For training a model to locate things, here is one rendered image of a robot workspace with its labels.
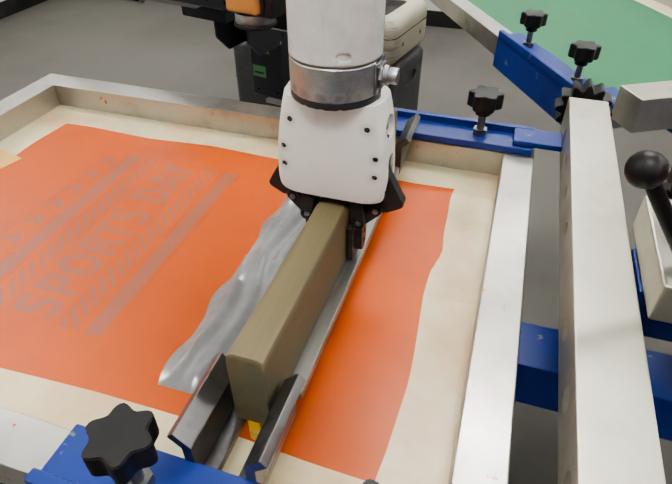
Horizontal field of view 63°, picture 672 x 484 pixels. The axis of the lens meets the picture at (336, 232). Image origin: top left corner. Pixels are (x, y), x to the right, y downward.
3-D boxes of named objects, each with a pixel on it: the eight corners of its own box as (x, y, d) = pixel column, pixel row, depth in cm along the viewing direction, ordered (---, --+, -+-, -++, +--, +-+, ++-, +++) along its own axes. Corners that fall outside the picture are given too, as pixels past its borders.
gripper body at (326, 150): (407, 65, 46) (397, 177, 53) (294, 51, 49) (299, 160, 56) (385, 102, 41) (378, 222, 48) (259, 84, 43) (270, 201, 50)
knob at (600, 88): (548, 141, 77) (561, 91, 72) (548, 123, 81) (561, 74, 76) (605, 149, 75) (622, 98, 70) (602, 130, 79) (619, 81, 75)
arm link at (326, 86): (409, 42, 45) (406, 75, 47) (307, 31, 47) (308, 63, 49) (388, 77, 40) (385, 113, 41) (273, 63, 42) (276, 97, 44)
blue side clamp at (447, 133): (313, 155, 81) (311, 111, 77) (324, 139, 85) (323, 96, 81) (522, 189, 74) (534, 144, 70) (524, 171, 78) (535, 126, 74)
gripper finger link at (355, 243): (388, 192, 52) (384, 246, 56) (355, 187, 53) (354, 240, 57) (380, 211, 50) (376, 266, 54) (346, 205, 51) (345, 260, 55)
